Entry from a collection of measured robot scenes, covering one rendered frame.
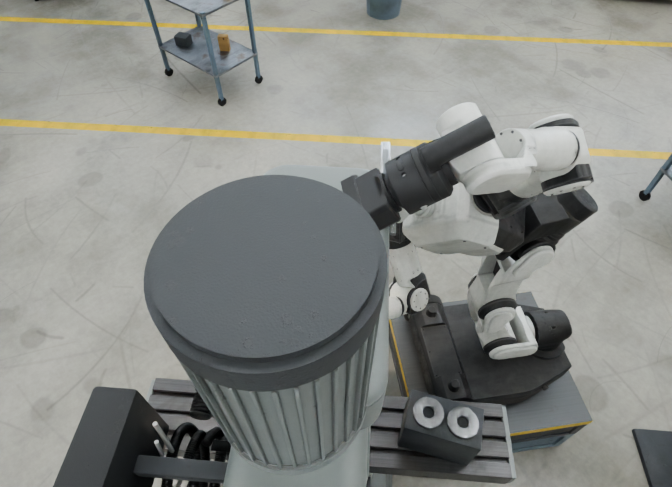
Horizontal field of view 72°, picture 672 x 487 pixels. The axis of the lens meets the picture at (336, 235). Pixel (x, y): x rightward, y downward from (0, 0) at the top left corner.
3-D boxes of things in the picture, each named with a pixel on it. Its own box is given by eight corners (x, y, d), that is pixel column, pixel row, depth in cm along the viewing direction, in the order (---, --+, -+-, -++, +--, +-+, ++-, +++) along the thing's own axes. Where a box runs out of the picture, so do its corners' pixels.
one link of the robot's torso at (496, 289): (494, 286, 187) (544, 207, 151) (511, 325, 176) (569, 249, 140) (459, 289, 184) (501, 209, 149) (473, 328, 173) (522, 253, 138)
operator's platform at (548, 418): (509, 326, 279) (531, 291, 248) (559, 446, 237) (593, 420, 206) (381, 343, 272) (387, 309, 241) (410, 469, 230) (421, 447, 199)
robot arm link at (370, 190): (375, 257, 73) (446, 225, 69) (346, 227, 66) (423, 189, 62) (360, 199, 80) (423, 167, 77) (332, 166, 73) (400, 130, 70)
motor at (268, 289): (236, 323, 70) (181, 163, 45) (369, 332, 69) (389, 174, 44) (202, 468, 57) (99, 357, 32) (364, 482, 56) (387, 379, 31)
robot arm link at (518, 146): (434, 145, 69) (494, 145, 76) (459, 198, 66) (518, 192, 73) (463, 117, 63) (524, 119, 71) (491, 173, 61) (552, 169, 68)
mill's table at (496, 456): (156, 384, 169) (150, 376, 163) (501, 411, 163) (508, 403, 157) (134, 452, 155) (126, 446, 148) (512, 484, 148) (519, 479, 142)
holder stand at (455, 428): (404, 409, 156) (411, 386, 140) (470, 428, 152) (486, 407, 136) (397, 445, 148) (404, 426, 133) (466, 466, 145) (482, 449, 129)
